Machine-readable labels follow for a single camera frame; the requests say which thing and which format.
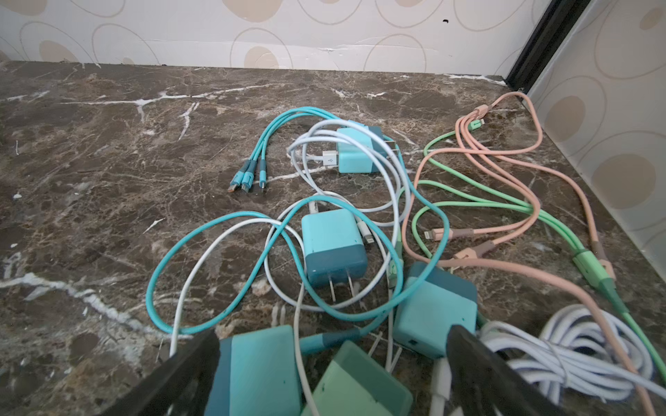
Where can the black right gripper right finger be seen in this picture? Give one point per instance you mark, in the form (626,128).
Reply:
(485,385)

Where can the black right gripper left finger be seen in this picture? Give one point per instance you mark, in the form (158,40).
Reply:
(180,386)

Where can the green charger plug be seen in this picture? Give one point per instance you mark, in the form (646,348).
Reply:
(355,384)

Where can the teal charger plug near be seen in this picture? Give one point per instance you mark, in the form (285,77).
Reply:
(257,375)

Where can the teal charger plug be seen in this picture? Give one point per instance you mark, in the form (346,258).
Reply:
(353,160)
(334,249)
(257,375)
(423,320)

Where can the teal charger plug right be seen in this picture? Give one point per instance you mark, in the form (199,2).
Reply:
(423,320)

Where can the teal charger plug centre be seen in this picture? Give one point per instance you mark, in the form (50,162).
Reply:
(334,249)

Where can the teal charger plug far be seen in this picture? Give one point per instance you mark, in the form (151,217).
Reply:
(353,160)

